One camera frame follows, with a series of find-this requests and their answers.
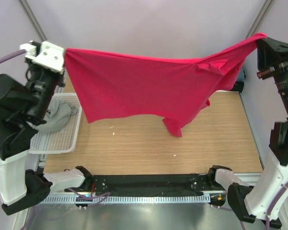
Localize white perforated plastic basket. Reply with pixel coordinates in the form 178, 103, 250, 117
29, 92, 83, 154

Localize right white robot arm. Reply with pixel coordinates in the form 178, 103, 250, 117
206, 37, 288, 230

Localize red t shirt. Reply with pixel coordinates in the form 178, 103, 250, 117
64, 33, 266, 137

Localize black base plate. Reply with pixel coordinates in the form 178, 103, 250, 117
73, 173, 224, 197

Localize aluminium frame post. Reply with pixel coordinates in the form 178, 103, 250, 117
18, 0, 48, 41
245, 0, 275, 38

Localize right aluminium frame post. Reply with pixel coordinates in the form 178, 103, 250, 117
245, 0, 275, 38

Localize white slotted cable duct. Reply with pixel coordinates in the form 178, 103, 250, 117
41, 194, 211, 204

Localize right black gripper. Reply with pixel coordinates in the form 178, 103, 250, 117
257, 34, 288, 120

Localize left aluminium frame post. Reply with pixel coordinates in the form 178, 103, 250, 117
18, 0, 48, 41

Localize grey t shirt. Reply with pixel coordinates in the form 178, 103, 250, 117
36, 100, 79, 134

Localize folded black t shirt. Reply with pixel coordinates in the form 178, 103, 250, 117
219, 81, 244, 93

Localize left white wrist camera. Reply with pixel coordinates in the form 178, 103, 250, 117
20, 41, 65, 74

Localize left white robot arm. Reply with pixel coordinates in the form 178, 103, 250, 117
0, 63, 93, 215

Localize folded blue t shirt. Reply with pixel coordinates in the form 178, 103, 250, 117
237, 68, 246, 82

